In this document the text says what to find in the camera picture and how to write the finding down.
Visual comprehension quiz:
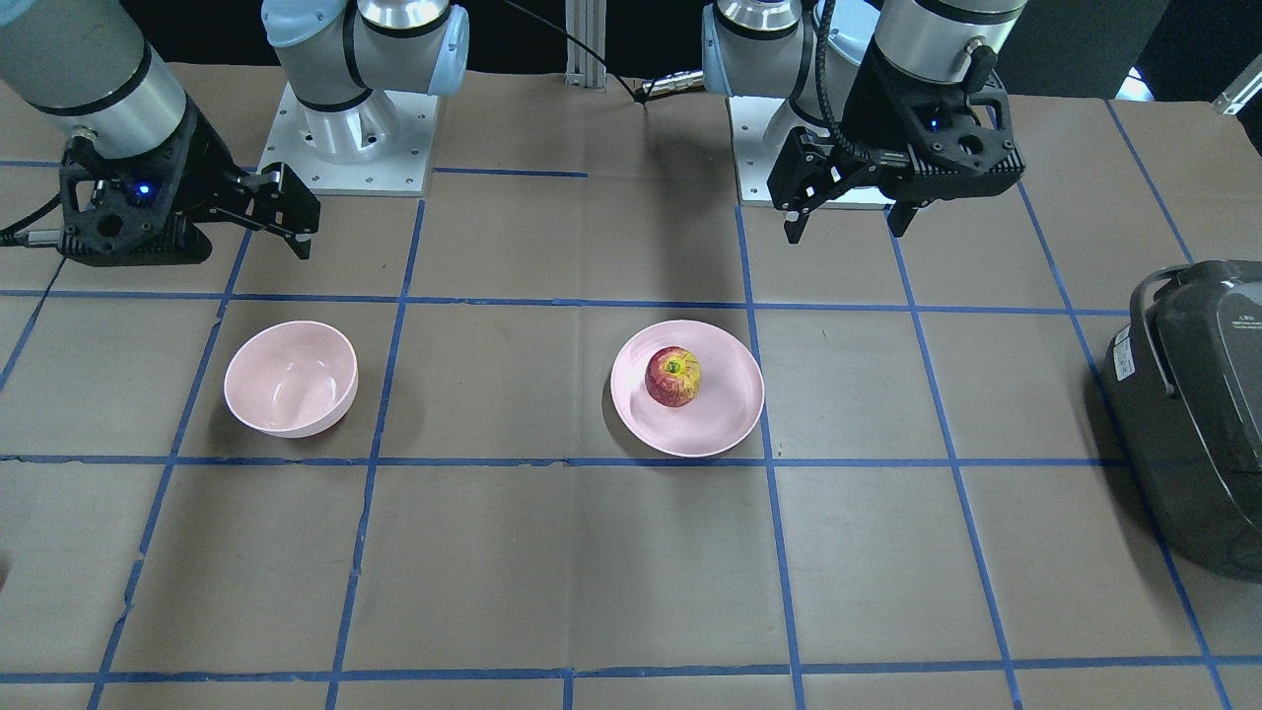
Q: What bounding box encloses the aluminium frame post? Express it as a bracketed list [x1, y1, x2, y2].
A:
[563, 1, 608, 93]

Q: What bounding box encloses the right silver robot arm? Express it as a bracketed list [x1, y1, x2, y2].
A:
[3, 1, 469, 269]

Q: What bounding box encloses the dark grey rice cooker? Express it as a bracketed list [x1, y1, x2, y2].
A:
[1103, 260, 1261, 583]

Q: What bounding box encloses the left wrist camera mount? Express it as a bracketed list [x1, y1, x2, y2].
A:
[878, 69, 1026, 206]

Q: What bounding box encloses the pink bowl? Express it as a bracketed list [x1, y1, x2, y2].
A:
[222, 320, 360, 439]

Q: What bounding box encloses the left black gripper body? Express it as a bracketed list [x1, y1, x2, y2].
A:
[767, 44, 917, 211]

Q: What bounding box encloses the pink plate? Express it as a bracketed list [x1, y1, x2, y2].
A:
[610, 319, 765, 458]

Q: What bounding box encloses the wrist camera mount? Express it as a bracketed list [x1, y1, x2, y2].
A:
[878, 69, 1026, 206]
[57, 127, 213, 269]

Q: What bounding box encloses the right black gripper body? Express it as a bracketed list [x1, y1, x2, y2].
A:
[173, 100, 292, 243]

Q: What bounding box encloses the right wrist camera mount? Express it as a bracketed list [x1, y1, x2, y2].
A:
[57, 127, 213, 269]

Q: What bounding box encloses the red yellow apple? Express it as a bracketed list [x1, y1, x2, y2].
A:
[644, 346, 702, 409]

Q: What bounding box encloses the black cable with connector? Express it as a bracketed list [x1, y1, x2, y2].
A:
[509, 0, 707, 107]

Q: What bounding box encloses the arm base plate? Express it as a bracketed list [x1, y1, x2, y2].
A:
[257, 84, 442, 198]
[729, 96, 817, 207]

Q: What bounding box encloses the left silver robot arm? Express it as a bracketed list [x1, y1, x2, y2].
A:
[702, 1, 1026, 243]

